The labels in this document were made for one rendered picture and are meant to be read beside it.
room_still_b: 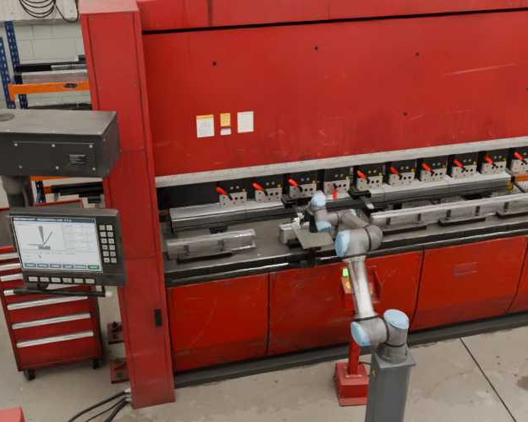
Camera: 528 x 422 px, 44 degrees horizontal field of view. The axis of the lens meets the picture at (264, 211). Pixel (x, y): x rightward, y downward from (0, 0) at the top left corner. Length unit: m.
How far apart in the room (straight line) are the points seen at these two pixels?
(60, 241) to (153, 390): 1.44
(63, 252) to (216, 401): 1.61
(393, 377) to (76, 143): 1.80
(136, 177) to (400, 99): 1.48
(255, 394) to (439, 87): 2.09
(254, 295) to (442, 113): 1.48
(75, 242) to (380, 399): 1.64
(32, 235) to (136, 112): 0.72
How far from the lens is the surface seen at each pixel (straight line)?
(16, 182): 2.93
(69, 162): 2.69
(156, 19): 3.16
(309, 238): 3.65
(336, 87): 3.49
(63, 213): 2.79
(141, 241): 3.38
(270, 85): 3.37
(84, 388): 4.29
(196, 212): 3.94
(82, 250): 2.86
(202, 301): 3.77
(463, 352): 4.58
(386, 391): 3.32
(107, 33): 2.97
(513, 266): 4.52
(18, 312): 4.06
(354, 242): 3.06
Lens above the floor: 2.92
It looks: 29 degrees down
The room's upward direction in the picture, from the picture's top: straight up
